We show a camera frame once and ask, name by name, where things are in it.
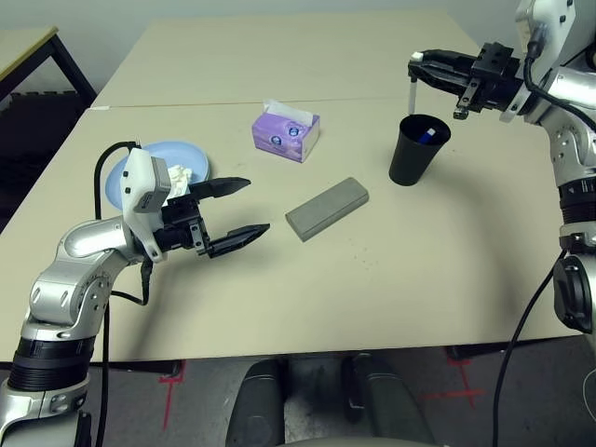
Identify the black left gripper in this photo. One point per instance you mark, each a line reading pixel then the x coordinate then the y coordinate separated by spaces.
pixel 179 226

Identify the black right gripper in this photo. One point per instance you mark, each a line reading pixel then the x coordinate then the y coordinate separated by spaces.
pixel 496 79

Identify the white marker black cap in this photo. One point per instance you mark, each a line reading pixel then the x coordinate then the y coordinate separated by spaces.
pixel 411 95

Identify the white tissue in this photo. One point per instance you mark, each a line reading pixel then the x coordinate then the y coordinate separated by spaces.
pixel 179 177

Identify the white marker blue cap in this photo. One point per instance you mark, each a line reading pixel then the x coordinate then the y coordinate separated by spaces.
pixel 427 136

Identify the blue plastic plate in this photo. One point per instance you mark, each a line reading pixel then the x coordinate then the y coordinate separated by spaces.
pixel 181 153

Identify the grey glasses case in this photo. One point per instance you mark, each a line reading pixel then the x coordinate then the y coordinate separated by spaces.
pixel 326 207

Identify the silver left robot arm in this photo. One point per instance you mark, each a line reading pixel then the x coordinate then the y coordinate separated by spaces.
pixel 79 242

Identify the purple tissue pack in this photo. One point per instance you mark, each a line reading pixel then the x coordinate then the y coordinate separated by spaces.
pixel 279 135

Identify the black plastic cup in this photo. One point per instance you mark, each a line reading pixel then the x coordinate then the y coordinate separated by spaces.
pixel 412 163

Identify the white tape strip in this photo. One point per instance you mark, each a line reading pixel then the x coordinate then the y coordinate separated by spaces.
pixel 100 108

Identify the grey robot left leg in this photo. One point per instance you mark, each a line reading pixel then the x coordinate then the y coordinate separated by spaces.
pixel 258 400

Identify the grey robot leg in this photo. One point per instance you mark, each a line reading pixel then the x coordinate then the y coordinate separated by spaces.
pixel 258 400
pixel 386 400

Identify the black foam floor mat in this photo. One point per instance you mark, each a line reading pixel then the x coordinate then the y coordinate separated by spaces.
pixel 32 139

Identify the grey robot right leg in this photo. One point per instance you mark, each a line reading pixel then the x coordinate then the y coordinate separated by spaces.
pixel 386 400

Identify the side table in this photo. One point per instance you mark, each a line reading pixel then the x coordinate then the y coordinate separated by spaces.
pixel 21 46

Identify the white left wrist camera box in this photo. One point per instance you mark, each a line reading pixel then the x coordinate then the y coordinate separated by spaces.
pixel 137 186

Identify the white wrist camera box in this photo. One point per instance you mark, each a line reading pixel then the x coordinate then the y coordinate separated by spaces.
pixel 137 186
pixel 554 28

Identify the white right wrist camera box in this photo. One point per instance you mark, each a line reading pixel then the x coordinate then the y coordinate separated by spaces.
pixel 554 28

